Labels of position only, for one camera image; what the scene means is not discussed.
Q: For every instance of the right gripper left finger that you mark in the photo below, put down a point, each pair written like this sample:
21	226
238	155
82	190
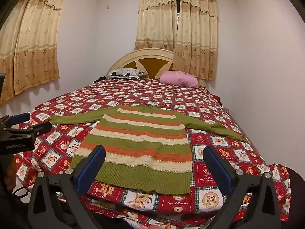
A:
55	200

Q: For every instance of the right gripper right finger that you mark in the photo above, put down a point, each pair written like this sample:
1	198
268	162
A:
263	208

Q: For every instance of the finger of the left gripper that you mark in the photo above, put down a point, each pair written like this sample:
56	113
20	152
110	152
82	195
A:
9	121
40	129

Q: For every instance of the green striped knit sweater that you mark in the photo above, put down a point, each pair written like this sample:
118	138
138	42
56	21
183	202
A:
146	147

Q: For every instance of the red patchwork teddy bedspread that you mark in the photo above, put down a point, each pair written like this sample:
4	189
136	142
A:
54	151

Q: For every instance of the dark item beside pillow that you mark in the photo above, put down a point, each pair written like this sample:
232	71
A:
100	79

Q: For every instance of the grey patterned pillow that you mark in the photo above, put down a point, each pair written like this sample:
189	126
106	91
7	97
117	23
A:
127	73

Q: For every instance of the cream wooden headboard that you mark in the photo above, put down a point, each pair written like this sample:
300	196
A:
152	60

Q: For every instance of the pink pillow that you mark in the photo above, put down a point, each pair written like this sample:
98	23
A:
179	78

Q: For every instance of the beige window curtain left panel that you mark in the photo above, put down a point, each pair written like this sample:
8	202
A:
157	24

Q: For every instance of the beige window curtain panel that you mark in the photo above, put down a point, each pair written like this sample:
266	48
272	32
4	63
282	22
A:
196	45
157	24

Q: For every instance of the beige window curtain right panel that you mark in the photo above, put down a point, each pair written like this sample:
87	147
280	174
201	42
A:
196	45

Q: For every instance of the beige left wall curtain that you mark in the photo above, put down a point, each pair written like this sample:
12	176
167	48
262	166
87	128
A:
29	46

